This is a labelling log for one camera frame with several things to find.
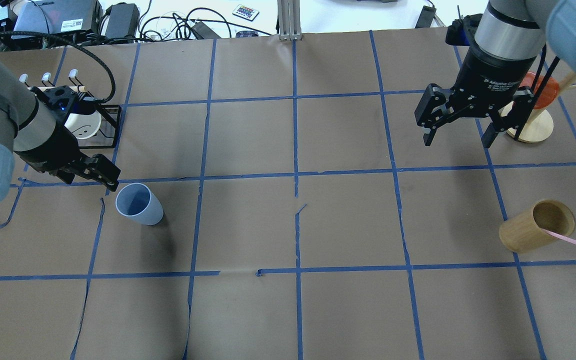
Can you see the white mug right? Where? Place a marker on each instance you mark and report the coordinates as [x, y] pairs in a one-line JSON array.
[[83, 126]]

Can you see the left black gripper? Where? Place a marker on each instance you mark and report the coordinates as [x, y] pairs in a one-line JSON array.
[[49, 146]]

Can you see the wooden mug tree stand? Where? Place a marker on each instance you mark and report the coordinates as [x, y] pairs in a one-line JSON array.
[[540, 123]]

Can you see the light blue cup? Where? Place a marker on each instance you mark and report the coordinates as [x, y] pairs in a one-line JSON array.
[[138, 203]]

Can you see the pink chopstick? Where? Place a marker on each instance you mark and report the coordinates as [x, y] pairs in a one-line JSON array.
[[562, 237]]

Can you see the aluminium frame post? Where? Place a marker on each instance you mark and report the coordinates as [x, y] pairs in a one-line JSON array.
[[289, 20]]

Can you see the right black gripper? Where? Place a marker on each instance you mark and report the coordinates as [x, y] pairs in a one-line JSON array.
[[488, 80]]

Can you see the orange cup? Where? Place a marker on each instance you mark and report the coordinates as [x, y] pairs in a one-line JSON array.
[[549, 94]]

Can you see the small remote control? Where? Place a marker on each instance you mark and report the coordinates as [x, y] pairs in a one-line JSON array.
[[245, 12]]

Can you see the black wire mug rack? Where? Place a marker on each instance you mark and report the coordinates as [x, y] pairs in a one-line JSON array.
[[105, 125]]

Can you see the black power brick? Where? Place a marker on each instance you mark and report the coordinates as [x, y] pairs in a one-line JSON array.
[[121, 21]]

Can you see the bamboo cylinder holder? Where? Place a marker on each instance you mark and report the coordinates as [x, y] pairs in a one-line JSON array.
[[528, 230]]

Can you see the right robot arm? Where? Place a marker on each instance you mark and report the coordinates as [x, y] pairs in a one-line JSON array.
[[503, 43]]

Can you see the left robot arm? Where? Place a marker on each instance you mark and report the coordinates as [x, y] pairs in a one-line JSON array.
[[33, 127]]

